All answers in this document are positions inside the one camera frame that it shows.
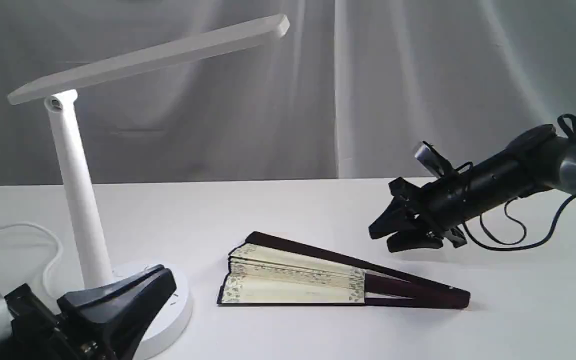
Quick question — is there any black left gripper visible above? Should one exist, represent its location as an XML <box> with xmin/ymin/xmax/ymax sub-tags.
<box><xmin>4</xmin><ymin>264</ymin><xmax>177</xmax><ymax>360</ymax></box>

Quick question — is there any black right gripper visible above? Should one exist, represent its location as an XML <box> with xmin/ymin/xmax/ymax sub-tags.
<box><xmin>368</xmin><ymin>177</ymin><xmax>467</xmax><ymax>253</ymax></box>

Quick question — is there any folding paper fan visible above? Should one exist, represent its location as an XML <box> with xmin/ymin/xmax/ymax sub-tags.
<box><xmin>216</xmin><ymin>231</ymin><xmax>471</xmax><ymax>310</ymax></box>

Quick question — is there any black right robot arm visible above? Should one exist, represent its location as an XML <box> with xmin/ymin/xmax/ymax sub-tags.
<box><xmin>368</xmin><ymin>113</ymin><xmax>576</xmax><ymax>253</ymax></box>

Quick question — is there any white desk lamp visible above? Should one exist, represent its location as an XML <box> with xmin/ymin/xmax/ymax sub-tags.
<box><xmin>7</xmin><ymin>14</ymin><xmax>194</xmax><ymax>360</ymax></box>

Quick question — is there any white backdrop curtain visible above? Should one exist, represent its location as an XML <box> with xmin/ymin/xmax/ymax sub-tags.
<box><xmin>0</xmin><ymin>0</ymin><xmax>576</xmax><ymax>186</ymax></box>

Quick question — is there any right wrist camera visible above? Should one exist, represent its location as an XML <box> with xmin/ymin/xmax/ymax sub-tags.
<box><xmin>414</xmin><ymin>141</ymin><xmax>455</xmax><ymax>179</ymax></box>

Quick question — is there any white power cable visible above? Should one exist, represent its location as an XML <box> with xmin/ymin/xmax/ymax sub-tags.
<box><xmin>0</xmin><ymin>222</ymin><xmax>74</xmax><ymax>301</ymax></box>

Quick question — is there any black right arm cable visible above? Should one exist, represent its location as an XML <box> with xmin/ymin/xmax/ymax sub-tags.
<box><xmin>460</xmin><ymin>192</ymin><xmax>576</xmax><ymax>252</ymax></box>

